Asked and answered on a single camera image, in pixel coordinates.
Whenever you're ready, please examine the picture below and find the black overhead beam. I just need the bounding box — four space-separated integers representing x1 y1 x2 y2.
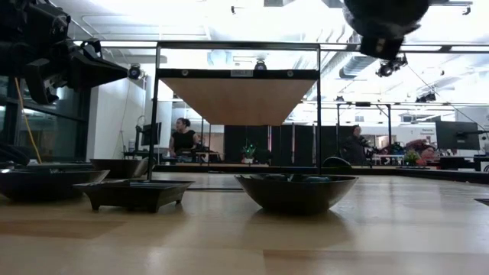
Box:
72 39 489 53

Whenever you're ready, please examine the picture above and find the small potted background plant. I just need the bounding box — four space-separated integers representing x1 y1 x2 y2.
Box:
403 150 421 166
241 141 257 164

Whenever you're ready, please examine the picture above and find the person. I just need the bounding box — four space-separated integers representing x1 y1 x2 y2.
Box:
343 125 371 166
414 143 439 166
169 117 199 156

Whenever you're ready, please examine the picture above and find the wavy pointed black plate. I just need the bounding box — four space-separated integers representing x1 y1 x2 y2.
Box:
0 168 111 202

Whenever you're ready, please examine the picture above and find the black partition screen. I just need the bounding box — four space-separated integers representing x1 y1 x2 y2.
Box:
224 124 345 166

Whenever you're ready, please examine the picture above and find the black metal stand frame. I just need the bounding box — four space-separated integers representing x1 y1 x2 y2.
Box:
335 101 393 156

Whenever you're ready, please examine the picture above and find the small square black plate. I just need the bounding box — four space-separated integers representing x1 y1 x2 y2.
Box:
73 179 195 213

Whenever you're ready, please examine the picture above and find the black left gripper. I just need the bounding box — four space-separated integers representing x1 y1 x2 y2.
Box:
24 37 129 106

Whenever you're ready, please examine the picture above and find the black loop handle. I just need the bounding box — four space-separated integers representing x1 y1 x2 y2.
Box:
322 156 353 169

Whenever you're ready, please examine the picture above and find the yellow extension cable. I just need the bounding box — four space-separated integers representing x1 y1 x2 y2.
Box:
14 77 43 164

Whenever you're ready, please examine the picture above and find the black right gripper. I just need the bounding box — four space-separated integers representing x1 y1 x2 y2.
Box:
360 35 405 61

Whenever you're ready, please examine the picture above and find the rounded wavy black plate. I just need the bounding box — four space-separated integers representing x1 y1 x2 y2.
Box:
234 173 359 214
15 163 95 172
89 158 151 179

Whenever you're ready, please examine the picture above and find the black computer monitor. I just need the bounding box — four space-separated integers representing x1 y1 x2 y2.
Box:
435 120 481 150
141 121 163 147

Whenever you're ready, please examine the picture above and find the wooden background desk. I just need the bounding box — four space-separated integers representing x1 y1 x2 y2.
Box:
124 150 223 163

